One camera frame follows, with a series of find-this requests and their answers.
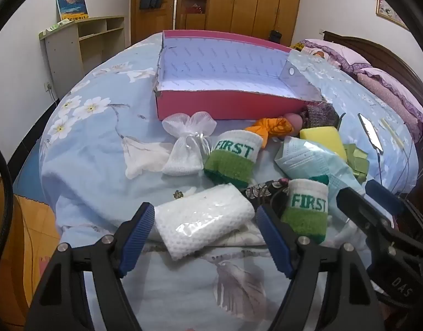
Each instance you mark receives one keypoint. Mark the green white knit cuff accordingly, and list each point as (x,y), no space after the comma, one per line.
(228,169)
(304,220)

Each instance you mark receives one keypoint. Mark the dark patterned fabric pouch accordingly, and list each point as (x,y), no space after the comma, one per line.
(258,191)

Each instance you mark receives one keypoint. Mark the orange knit cloth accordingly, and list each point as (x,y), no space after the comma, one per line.
(273,127)

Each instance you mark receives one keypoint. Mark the white towel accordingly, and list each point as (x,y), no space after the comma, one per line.
(197,220)

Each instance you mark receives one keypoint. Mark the green white book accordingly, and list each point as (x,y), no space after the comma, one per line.
(58,26)

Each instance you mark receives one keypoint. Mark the purple ruffled pillow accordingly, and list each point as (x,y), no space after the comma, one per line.
(335,50)
(394,93)

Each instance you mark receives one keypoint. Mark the wooden wardrobe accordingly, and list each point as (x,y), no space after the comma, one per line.
(252,3)

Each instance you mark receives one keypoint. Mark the red box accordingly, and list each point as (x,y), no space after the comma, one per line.
(196,8)

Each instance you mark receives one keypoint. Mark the black bag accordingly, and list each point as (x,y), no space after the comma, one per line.
(274,37)

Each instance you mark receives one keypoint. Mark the pink makeup puff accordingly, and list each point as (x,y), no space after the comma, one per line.
(295,122)

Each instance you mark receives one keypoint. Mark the green ribbon bow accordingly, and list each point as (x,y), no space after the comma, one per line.
(357,163)

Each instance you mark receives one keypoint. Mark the light blue face mask pack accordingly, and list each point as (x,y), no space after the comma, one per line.
(307,162)

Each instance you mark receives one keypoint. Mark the cartoon print pillow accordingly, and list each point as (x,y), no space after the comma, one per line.
(318,54)

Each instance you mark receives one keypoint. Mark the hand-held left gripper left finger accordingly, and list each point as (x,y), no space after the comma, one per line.
(137,238)

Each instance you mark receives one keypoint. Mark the white shelf desk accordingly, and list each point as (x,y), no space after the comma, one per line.
(63,55)

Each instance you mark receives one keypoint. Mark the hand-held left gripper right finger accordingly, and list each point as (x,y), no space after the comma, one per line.
(273,238)

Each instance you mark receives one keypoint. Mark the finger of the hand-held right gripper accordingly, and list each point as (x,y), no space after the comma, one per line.
(359,207)
(383,196)

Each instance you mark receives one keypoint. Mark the pink cardboard box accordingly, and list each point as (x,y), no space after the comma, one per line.
(214,103)

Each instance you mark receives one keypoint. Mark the blue yellow painting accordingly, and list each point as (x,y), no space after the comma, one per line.
(73,7)

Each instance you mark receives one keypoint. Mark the smartphone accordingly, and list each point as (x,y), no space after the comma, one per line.
(369,132)

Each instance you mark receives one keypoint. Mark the yellow sponge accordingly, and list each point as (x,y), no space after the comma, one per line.
(321,136)

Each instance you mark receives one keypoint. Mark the dark wooden headboard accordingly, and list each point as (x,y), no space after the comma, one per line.
(387,51)

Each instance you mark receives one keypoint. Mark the wall socket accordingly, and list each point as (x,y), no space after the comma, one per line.
(49,86)

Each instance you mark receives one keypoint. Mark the framed wall picture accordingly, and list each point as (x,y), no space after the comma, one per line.
(387,10)

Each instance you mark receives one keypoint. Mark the purple knit cloth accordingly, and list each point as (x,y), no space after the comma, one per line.
(318,115)

